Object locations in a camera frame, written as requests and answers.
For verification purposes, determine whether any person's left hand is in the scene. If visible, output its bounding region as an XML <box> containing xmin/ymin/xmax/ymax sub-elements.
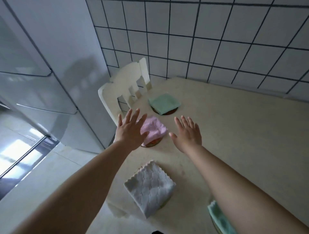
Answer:
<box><xmin>113</xmin><ymin>108</ymin><xmax>148</xmax><ymax>151</ymax></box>

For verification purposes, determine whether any person's right hand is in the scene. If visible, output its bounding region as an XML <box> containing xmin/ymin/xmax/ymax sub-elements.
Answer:
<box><xmin>169</xmin><ymin>115</ymin><xmax>202</xmax><ymax>155</ymax></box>

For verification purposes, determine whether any brown cartoon coaster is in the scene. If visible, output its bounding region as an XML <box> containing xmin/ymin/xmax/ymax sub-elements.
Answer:
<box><xmin>151</xmin><ymin>106</ymin><xmax>180</xmax><ymax>116</ymax></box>

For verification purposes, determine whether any green cloth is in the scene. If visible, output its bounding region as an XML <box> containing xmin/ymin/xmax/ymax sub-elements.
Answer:
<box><xmin>147</xmin><ymin>93</ymin><xmax>182</xmax><ymax>116</ymax></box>
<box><xmin>207</xmin><ymin>200</ymin><xmax>237</xmax><ymax>234</ymax></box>

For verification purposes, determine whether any grey cloth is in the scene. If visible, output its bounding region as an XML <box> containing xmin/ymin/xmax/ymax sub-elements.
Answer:
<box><xmin>124</xmin><ymin>160</ymin><xmax>177</xmax><ymax>219</ymax></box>

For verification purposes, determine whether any green character round coaster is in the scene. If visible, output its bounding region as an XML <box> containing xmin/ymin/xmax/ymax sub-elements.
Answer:
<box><xmin>158</xmin><ymin>194</ymin><xmax>174</xmax><ymax>210</ymax></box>

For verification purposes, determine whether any person's left forearm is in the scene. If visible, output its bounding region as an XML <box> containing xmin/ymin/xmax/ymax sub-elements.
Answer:
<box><xmin>11</xmin><ymin>141</ymin><xmax>132</xmax><ymax>234</ymax></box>

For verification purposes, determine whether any person's right forearm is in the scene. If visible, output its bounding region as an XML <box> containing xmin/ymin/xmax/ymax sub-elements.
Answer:
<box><xmin>186</xmin><ymin>144</ymin><xmax>309</xmax><ymax>234</ymax></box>

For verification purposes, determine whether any cream speckled tablecloth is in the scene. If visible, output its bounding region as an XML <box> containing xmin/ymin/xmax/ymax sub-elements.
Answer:
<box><xmin>105</xmin><ymin>77</ymin><xmax>309</xmax><ymax>234</ymax></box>

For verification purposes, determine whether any white slatted chair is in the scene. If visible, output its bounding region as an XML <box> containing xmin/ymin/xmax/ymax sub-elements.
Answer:
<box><xmin>98</xmin><ymin>57</ymin><xmax>153</xmax><ymax>127</ymax></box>

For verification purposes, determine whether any white cabinet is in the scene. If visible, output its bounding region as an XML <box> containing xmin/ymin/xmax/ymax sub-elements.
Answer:
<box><xmin>0</xmin><ymin>0</ymin><xmax>116</xmax><ymax>155</ymax></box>

